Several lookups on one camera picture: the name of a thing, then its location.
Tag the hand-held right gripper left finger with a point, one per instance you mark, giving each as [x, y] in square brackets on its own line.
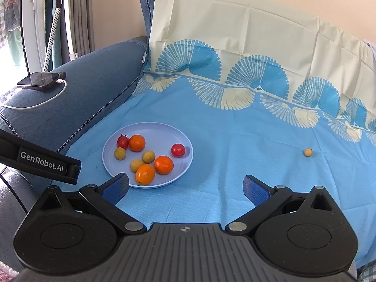
[116, 188]

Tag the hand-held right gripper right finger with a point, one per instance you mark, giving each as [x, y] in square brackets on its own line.
[255, 189]

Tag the tan longan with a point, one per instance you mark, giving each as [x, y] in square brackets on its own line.
[307, 152]
[120, 153]
[148, 156]
[136, 165]

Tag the small orange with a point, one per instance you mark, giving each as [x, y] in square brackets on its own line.
[145, 174]
[137, 143]
[163, 164]

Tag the red cherry tomato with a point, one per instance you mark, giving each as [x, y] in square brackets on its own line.
[123, 142]
[178, 150]

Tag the light blue plate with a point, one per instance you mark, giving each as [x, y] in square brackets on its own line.
[158, 135]

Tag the blue printed bedsheet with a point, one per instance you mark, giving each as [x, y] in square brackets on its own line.
[235, 117]

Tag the black smartphone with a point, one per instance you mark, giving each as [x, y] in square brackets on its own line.
[41, 79]

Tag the blue sofa armrest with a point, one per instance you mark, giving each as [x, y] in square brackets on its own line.
[97, 73]

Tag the teal curtain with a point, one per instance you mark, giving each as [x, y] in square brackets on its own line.
[60, 53]

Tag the pink fluffy rug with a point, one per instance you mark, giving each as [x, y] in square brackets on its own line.
[3, 270]

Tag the grey braided pole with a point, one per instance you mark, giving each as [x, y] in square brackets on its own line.
[52, 41]

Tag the light plaid cloth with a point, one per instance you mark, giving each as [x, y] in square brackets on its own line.
[367, 274]

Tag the white pipe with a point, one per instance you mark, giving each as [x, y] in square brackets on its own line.
[70, 20]

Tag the hanging clothes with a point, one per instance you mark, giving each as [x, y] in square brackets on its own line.
[10, 20]

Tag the grey curtain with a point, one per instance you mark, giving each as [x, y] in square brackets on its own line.
[83, 11]

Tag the light blue cloth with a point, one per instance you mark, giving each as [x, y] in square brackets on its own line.
[370, 45]

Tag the white window frame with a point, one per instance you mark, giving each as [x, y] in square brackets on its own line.
[33, 20]

